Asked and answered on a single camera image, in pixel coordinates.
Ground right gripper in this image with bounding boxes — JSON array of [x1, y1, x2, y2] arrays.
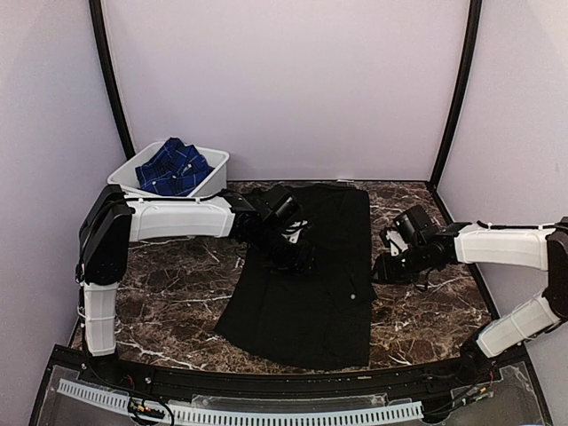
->
[[368, 241, 430, 285]]

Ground black long sleeve shirt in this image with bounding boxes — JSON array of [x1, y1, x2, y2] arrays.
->
[[215, 184, 376, 370]]

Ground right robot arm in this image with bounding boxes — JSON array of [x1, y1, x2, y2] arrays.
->
[[372, 212, 567, 385]]

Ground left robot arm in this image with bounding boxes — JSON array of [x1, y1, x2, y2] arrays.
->
[[75, 184, 313, 387]]

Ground blue plaid shirt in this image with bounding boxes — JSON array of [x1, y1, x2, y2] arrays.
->
[[135, 138, 214, 197]]

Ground white plastic bin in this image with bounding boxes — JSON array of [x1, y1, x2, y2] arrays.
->
[[107, 138, 230, 198]]

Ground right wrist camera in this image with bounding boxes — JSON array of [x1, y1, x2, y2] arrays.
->
[[381, 204, 439, 256]]

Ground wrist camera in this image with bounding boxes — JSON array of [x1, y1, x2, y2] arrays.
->
[[381, 204, 439, 256], [260, 185, 308, 235]]

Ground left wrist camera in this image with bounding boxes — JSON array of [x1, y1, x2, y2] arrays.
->
[[260, 185, 308, 235]]

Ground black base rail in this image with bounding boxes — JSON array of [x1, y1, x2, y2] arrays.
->
[[28, 343, 554, 425]]

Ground white slotted cable duct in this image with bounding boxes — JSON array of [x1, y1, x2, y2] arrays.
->
[[57, 379, 423, 425]]

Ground right black frame post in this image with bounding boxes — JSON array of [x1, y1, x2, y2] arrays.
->
[[429, 0, 483, 192]]

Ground black frame post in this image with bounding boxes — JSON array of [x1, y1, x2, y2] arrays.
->
[[429, 0, 483, 192], [88, 0, 135, 160]]

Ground left black frame post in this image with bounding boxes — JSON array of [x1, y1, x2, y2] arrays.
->
[[88, 0, 135, 160]]

